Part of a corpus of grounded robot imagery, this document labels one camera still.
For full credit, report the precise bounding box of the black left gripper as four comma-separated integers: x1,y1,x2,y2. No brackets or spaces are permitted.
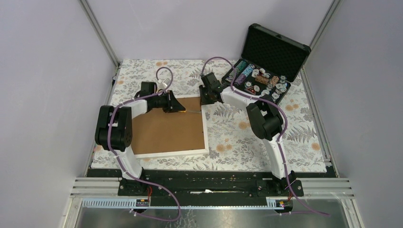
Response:
151,90,185,113

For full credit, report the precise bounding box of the white picture frame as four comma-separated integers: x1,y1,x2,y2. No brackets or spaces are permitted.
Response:
131,95,208,159

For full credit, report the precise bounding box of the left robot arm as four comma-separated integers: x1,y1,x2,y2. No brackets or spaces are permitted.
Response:
95,82,186,195

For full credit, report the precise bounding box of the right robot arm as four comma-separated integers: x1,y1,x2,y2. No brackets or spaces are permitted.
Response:
199,72,295,196

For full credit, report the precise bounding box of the black poker chip case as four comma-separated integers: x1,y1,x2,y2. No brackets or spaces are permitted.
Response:
221,23,311,104

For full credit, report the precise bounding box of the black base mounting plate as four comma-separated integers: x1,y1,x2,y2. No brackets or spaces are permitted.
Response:
87,169,335,207

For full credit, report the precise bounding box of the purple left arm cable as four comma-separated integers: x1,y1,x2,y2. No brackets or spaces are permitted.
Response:
107,66,182,222

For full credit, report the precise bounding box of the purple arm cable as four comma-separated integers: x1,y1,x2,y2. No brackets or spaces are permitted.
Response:
107,66,182,222
200,57,331,218

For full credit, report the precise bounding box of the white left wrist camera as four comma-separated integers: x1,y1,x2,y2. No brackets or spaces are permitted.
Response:
157,79,170,92

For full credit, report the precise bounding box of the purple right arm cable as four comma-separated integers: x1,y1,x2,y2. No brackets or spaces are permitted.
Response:
200,57,331,218

